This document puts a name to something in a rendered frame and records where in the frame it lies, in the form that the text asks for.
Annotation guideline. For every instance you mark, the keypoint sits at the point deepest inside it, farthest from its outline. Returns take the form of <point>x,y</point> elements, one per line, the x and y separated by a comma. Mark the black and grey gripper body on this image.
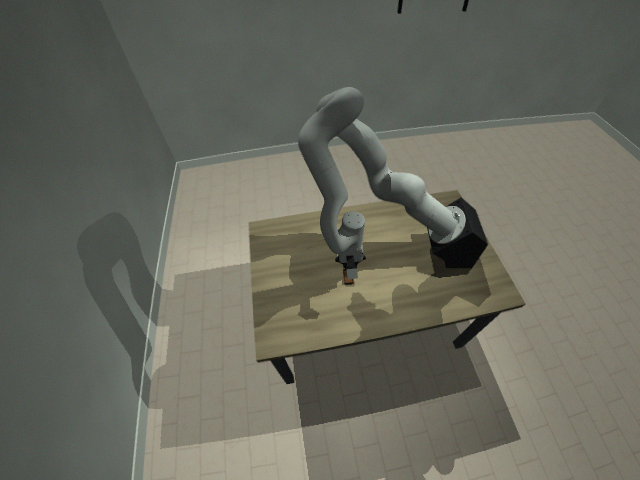
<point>358,256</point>

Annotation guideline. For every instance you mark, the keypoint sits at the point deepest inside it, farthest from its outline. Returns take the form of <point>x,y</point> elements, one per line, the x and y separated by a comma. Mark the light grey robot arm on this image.
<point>403,188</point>

